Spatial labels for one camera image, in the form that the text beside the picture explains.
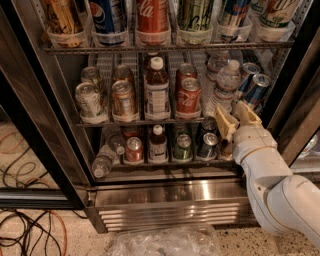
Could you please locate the green soda bottle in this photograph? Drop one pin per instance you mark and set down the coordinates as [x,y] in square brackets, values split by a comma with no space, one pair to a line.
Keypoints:
[194,15]

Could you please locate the bronze can bottom shelf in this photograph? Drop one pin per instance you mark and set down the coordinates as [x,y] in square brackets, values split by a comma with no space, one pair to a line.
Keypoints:
[226,150]

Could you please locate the clear water bottle front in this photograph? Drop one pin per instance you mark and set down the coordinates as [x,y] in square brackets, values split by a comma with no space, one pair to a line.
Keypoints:
[228,80]

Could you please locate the clear plastic bag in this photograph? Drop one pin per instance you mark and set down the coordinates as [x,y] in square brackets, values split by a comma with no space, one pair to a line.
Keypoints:
[179,240]

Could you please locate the green white top bottle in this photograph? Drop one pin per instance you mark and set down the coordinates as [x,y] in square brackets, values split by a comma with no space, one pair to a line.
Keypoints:
[278,13]

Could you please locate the green can bottom shelf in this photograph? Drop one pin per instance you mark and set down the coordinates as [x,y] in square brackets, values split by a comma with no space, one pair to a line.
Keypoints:
[182,147]

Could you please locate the clear water bottle rear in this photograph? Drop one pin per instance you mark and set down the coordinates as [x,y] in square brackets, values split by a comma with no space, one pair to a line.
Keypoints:
[217,60]

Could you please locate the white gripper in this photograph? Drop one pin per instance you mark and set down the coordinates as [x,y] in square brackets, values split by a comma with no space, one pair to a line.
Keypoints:
[254,141]

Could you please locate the blue can bottom shelf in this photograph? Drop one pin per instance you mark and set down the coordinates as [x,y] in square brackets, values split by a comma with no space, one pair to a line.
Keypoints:
[207,146]

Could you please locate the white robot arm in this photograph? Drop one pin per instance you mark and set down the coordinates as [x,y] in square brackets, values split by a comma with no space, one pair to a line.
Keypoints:
[281,201]

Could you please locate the blue energy can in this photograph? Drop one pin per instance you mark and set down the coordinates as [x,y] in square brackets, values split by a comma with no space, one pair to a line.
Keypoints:
[257,89]
[248,70]

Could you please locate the red cola can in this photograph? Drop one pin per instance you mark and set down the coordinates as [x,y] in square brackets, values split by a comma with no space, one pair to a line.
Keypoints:
[185,70]
[188,96]

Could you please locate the yellow top shelf bottle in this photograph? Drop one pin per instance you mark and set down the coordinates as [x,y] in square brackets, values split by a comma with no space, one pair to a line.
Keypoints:
[63,17]

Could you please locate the gold can front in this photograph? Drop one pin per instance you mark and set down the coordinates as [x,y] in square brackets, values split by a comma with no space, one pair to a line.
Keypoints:
[123,98]

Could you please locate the stainless steel fridge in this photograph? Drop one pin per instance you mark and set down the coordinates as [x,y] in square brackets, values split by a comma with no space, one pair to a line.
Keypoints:
[144,195]

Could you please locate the gold can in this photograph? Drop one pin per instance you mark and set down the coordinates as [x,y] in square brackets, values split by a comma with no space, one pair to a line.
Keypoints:
[123,98]
[123,72]

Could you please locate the blue energy can rear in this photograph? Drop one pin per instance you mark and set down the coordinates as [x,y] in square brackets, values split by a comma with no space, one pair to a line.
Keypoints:
[248,70]

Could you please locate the blue energy can front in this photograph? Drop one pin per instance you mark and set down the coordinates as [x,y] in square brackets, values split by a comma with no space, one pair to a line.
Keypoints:
[257,89]

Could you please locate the gold can rear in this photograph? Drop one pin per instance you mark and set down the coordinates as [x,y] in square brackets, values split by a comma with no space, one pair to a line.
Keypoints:
[123,72]

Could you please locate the blue pepsi bottle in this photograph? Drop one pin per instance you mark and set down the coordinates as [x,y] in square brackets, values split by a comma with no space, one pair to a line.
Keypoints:
[109,16]

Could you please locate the clear water bottle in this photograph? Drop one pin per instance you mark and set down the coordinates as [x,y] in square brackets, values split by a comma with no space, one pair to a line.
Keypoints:
[217,60]
[228,80]

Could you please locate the brown juice bottle shelf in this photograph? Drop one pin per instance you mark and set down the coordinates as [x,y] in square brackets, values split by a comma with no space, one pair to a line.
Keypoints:
[157,91]
[157,145]

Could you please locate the open fridge door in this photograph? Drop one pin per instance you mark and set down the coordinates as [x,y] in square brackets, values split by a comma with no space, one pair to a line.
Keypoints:
[34,95]

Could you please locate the blue orange top bottle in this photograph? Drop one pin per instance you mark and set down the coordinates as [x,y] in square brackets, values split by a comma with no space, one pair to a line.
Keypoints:
[233,12]

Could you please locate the red cola can front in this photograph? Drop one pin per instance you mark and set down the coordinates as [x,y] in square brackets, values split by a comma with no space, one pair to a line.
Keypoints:
[188,96]

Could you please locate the lying water bottle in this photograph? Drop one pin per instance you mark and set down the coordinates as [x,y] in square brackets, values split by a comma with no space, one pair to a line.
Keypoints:
[103,162]
[114,138]

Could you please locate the silver can front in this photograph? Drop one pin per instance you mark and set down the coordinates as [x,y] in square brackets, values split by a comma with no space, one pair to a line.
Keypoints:
[88,98]

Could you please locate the silver can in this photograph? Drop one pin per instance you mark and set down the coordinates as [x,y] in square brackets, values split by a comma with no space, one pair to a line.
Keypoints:
[88,98]
[91,74]

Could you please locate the red can bottom shelf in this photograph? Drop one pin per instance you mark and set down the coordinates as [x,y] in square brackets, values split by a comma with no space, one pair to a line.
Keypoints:
[134,149]

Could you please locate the silver can rear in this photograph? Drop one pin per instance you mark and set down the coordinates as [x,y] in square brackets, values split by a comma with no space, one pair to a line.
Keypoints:
[91,74]

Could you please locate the brown juice bottle middle shelf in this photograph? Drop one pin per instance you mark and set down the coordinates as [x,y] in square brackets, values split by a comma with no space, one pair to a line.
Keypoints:
[157,91]

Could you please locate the red cola can rear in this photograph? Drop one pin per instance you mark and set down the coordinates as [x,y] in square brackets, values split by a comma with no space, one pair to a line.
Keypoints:
[185,70]

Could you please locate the lying water bottle front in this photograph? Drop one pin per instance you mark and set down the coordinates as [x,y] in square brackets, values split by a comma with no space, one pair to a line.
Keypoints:
[103,162]

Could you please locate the brown juice bottle bottom shelf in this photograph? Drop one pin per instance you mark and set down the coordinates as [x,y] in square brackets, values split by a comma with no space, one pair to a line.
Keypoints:
[157,145]

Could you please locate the lying water bottle rear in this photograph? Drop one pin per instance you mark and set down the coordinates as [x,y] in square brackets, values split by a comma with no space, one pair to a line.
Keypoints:
[114,138]

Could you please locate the red cola bottle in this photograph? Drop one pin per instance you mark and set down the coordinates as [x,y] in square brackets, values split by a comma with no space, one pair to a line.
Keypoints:
[152,16]

